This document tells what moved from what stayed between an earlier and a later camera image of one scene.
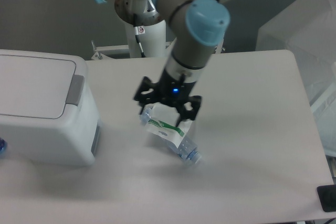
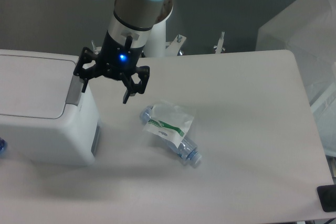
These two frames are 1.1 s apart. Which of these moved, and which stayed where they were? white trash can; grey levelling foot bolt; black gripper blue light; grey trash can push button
Moved: black gripper blue light
Stayed: grey levelling foot bolt; grey trash can push button; white trash can
